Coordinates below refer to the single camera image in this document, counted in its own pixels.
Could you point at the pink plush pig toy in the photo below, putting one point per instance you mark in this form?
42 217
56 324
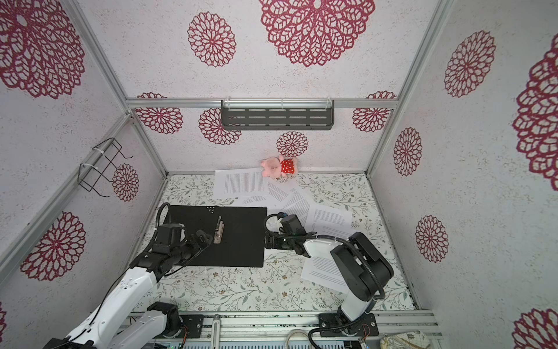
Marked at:
279 168

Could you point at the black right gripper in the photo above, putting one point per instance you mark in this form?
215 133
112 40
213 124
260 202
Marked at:
275 241

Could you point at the grey slotted wall shelf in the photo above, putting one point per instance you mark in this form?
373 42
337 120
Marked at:
277 116

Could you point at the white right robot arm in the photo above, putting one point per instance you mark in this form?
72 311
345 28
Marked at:
362 267

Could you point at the metal folder clip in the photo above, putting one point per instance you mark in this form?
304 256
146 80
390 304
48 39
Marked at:
219 231

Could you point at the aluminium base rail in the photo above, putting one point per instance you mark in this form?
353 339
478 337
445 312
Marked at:
304 329

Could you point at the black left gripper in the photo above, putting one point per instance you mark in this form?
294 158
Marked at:
201 236

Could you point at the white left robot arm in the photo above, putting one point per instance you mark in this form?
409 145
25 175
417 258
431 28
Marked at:
101 328

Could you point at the black wire wall rack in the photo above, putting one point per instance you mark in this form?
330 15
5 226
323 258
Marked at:
90 173

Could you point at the white printed paper sheet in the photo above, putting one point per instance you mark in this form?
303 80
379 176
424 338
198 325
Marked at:
230 184
286 197
324 272
329 221

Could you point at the teal folder with black inside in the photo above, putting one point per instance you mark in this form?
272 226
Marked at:
242 241

